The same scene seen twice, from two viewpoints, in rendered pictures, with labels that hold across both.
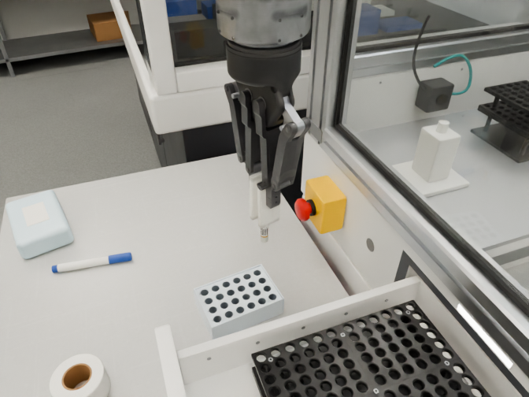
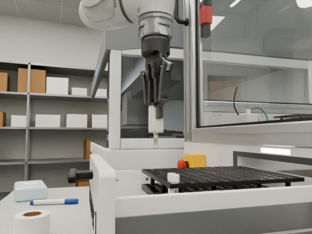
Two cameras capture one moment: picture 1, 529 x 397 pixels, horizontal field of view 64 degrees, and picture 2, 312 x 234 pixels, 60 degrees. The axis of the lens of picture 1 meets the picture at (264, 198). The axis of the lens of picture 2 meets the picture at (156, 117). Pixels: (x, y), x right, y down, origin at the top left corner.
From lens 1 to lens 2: 0.46 m
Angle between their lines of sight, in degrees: 43
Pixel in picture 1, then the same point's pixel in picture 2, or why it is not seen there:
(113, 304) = (61, 213)
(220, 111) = (141, 163)
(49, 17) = (55, 180)
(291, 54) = (165, 41)
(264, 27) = (154, 26)
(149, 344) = (79, 223)
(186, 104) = (124, 156)
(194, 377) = not seen: hidden behind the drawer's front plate
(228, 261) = not seen: hidden behind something
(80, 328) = not seen: hidden behind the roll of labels
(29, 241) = (23, 188)
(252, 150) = (150, 92)
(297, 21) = (166, 28)
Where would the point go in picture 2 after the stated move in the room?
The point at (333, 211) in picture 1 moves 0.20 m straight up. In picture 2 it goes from (198, 162) to (197, 94)
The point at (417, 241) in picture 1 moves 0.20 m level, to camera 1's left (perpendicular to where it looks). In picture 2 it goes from (237, 136) to (152, 136)
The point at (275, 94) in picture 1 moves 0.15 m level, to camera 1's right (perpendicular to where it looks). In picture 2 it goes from (159, 55) to (220, 53)
